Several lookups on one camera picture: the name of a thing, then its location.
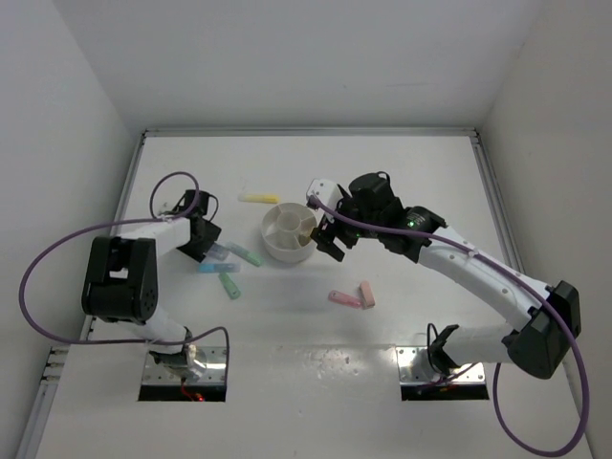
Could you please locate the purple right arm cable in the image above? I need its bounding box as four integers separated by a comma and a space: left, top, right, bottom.
305, 193, 590, 456

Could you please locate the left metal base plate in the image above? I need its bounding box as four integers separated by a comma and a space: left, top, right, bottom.
142, 345, 227, 387

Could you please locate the translucent green stapler case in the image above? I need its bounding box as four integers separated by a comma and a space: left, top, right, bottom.
218, 273, 241, 299

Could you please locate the pink eraser block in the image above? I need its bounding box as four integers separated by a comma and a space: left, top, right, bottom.
359, 281, 376, 309

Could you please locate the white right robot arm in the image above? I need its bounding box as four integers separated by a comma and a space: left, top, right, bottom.
306, 172, 580, 381

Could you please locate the light blue eraser case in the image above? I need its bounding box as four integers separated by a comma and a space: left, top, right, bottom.
198, 262, 241, 273

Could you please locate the metal base plate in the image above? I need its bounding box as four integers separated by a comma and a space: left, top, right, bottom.
395, 346, 486, 388
142, 345, 227, 387

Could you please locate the yellow highlighter pen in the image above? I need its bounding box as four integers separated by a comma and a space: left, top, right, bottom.
238, 192, 280, 205

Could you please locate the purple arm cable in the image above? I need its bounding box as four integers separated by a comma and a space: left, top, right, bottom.
18, 170, 230, 374
305, 193, 590, 456

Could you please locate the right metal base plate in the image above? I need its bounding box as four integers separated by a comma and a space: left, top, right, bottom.
395, 346, 486, 388

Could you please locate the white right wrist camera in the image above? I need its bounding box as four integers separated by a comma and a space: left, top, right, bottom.
306, 179, 342, 210

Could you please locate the white round divided organizer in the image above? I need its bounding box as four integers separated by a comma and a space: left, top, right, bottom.
260, 203, 317, 264

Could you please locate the green highlighter pen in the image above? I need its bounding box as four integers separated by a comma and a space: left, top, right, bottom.
227, 242, 264, 267

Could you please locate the pink highlighter pen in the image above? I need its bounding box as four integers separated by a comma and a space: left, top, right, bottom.
328, 290, 362, 309

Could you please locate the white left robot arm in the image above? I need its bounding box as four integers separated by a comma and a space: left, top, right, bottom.
81, 189, 221, 376

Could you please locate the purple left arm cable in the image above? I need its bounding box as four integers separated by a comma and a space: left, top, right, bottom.
18, 170, 230, 374

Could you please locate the aluminium table frame rail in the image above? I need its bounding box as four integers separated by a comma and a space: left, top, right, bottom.
37, 128, 521, 458

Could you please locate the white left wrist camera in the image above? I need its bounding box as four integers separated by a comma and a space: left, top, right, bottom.
157, 202, 180, 218

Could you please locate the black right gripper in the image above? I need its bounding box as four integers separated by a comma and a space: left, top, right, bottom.
310, 190, 382, 261

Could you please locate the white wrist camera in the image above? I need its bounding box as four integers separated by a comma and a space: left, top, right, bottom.
306, 179, 342, 210
157, 202, 180, 218

